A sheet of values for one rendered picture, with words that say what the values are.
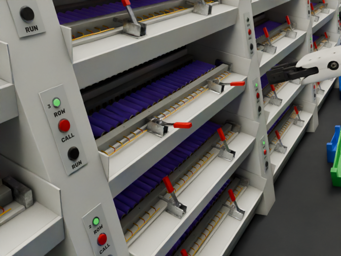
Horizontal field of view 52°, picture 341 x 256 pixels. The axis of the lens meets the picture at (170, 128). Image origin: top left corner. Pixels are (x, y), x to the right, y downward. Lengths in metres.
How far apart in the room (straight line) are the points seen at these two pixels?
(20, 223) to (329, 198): 1.04
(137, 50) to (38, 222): 0.32
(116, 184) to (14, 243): 0.19
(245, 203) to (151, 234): 0.46
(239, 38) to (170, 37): 0.35
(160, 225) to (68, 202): 0.28
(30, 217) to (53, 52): 0.23
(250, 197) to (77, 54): 0.77
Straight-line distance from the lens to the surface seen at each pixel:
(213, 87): 0.91
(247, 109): 1.09
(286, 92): 1.48
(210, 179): 0.90
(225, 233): 1.03
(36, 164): 0.51
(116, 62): 0.60
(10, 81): 0.47
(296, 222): 1.22
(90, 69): 0.55
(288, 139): 1.52
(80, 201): 0.54
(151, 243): 0.73
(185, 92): 0.83
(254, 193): 1.18
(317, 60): 0.76
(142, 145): 0.66
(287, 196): 1.35
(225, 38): 1.05
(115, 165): 0.61
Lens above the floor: 0.73
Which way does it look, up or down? 19 degrees down
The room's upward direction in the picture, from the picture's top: 13 degrees counter-clockwise
